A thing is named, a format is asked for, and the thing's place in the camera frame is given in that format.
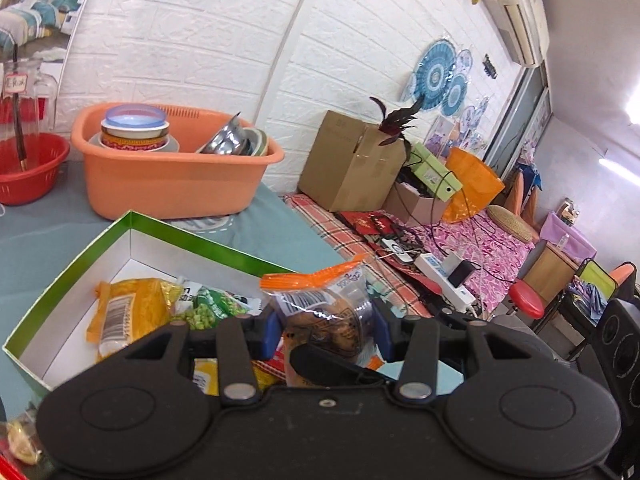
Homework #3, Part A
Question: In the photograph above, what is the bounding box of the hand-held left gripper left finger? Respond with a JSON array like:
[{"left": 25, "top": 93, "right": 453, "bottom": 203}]
[{"left": 122, "top": 305, "right": 286, "bottom": 407}]

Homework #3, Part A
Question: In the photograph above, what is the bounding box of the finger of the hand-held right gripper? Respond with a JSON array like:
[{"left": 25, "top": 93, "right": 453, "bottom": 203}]
[{"left": 289, "top": 342, "right": 389, "bottom": 389}]

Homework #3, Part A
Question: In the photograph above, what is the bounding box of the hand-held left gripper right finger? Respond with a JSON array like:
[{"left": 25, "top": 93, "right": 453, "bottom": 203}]
[{"left": 370, "top": 297, "right": 539, "bottom": 404}]

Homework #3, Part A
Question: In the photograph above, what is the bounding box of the red snack packet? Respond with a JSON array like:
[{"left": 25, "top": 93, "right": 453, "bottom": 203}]
[{"left": 252, "top": 354, "right": 292, "bottom": 389}]

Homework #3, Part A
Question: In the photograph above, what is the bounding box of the orange topped clear snack packet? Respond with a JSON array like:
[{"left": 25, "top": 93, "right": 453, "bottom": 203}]
[{"left": 259, "top": 254, "right": 390, "bottom": 362}]

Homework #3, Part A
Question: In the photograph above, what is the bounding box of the green pea snack packet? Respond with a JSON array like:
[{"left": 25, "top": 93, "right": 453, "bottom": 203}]
[{"left": 172, "top": 279, "right": 264, "bottom": 332}]

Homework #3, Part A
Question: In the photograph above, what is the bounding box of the small yellow snack packet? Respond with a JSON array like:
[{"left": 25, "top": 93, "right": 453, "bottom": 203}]
[{"left": 192, "top": 359, "right": 222, "bottom": 397}]

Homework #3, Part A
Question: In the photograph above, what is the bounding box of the yellow orange snack packet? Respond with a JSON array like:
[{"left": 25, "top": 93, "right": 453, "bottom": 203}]
[{"left": 87, "top": 277, "right": 186, "bottom": 362}]

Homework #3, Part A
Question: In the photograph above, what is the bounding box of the green white cardboard box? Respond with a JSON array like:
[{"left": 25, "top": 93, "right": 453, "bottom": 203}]
[{"left": 2, "top": 210, "right": 312, "bottom": 394}]

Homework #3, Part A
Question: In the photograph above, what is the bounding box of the lime green bag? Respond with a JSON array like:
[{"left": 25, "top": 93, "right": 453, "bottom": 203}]
[{"left": 574, "top": 257, "right": 621, "bottom": 312}]

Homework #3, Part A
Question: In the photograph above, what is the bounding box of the white power strip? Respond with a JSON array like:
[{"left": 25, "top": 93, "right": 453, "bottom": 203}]
[{"left": 413, "top": 252, "right": 477, "bottom": 312}]

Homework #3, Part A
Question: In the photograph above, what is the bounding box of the black white device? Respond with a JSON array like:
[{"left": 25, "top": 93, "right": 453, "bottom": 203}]
[{"left": 379, "top": 237, "right": 417, "bottom": 264}]

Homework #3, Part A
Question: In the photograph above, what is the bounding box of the plaid blanket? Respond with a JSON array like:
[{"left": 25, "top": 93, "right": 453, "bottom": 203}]
[{"left": 282, "top": 192, "right": 442, "bottom": 319}]

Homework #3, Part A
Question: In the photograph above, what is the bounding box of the black charger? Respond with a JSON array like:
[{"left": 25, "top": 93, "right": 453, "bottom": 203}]
[{"left": 447, "top": 259, "right": 476, "bottom": 289}]

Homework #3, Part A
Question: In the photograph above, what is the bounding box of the wooden cabinet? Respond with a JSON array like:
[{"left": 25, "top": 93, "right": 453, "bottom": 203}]
[{"left": 522, "top": 242, "right": 577, "bottom": 294}]

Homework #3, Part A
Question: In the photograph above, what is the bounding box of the red round stool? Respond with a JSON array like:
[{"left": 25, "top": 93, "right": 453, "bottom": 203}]
[{"left": 508, "top": 279, "right": 546, "bottom": 322}]

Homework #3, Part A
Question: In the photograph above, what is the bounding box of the red gold gift bag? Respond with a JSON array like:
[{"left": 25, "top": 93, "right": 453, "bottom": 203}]
[{"left": 334, "top": 209, "right": 417, "bottom": 242}]

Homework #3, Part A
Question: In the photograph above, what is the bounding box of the pink floral blanket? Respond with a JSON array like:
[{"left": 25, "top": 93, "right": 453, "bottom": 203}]
[{"left": 399, "top": 207, "right": 537, "bottom": 315}]

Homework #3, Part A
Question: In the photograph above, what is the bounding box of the small cardboard box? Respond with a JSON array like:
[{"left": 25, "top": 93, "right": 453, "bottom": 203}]
[{"left": 382, "top": 180, "right": 452, "bottom": 227}]

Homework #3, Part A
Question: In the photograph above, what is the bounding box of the round woven cushion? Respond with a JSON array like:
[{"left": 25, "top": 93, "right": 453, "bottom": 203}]
[{"left": 487, "top": 204, "right": 541, "bottom": 244}]

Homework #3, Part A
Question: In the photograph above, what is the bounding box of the light green flat box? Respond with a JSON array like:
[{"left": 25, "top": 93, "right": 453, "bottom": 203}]
[{"left": 409, "top": 142, "right": 464, "bottom": 202}]

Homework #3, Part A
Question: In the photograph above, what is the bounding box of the large cardboard box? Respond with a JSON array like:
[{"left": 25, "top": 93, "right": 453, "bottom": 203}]
[{"left": 298, "top": 109, "right": 409, "bottom": 214}]

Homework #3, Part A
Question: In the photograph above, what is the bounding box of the orange plastic bag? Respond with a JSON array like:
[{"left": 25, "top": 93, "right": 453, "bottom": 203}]
[{"left": 442, "top": 147, "right": 506, "bottom": 224}]

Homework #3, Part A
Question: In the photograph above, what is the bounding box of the orange plastic basin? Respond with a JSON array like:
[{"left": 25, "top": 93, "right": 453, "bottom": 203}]
[{"left": 70, "top": 102, "right": 285, "bottom": 222}]

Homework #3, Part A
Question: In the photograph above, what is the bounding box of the pale ceramic bowl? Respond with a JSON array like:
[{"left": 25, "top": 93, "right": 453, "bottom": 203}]
[{"left": 240, "top": 127, "right": 271, "bottom": 157}]

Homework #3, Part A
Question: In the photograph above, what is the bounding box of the steel bowl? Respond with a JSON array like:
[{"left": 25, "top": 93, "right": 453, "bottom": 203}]
[{"left": 194, "top": 114, "right": 252, "bottom": 156}]

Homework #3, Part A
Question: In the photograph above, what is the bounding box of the dark red plant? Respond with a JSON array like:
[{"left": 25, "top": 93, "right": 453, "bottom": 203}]
[{"left": 368, "top": 95, "right": 426, "bottom": 147}]

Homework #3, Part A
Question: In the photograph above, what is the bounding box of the glass door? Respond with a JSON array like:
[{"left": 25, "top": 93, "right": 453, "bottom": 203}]
[{"left": 487, "top": 67, "right": 552, "bottom": 177}]

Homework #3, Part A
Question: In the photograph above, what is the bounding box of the small blue paper fan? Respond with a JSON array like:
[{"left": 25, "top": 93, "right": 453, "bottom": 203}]
[{"left": 440, "top": 72, "right": 469, "bottom": 114}]

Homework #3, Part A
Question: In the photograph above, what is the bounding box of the blue lidded bowl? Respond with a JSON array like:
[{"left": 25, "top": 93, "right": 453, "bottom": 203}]
[{"left": 98, "top": 103, "right": 171, "bottom": 152}]

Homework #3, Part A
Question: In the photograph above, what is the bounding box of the large blue paper fan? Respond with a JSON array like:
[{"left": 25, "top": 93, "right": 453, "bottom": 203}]
[{"left": 399, "top": 39, "right": 459, "bottom": 104}]

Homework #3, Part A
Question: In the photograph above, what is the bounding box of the gold wrapped candy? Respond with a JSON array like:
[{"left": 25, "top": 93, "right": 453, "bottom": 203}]
[{"left": 0, "top": 417, "right": 45, "bottom": 467}]

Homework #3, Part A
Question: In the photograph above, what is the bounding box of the red plastic basket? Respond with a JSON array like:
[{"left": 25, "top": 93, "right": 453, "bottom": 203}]
[{"left": 0, "top": 132, "right": 71, "bottom": 206}]

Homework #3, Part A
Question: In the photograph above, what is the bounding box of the dark wooden ladle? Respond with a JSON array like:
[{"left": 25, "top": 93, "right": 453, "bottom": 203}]
[{"left": 12, "top": 42, "right": 30, "bottom": 172}]

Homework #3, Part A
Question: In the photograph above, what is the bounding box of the glass jar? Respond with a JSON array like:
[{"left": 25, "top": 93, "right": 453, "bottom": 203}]
[{"left": 0, "top": 57, "right": 59, "bottom": 137}]

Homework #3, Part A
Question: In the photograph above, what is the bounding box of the white air conditioner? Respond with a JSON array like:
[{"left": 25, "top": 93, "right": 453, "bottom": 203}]
[{"left": 482, "top": 0, "right": 551, "bottom": 69}]

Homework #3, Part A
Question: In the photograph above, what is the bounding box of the thin black cable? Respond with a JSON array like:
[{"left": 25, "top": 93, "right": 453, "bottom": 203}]
[{"left": 429, "top": 169, "right": 497, "bottom": 272}]

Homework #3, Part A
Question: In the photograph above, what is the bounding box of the wall photo collage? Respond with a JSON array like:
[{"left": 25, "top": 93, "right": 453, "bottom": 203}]
[{"left": 424, "top": 94, "right": 492, "bottom": 157}]

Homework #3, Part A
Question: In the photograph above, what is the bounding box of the vertical white wall pipe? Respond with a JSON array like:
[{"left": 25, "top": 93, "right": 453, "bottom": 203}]
[{"left": 254, "top": 0, "right": 332, "bottom": 127}]

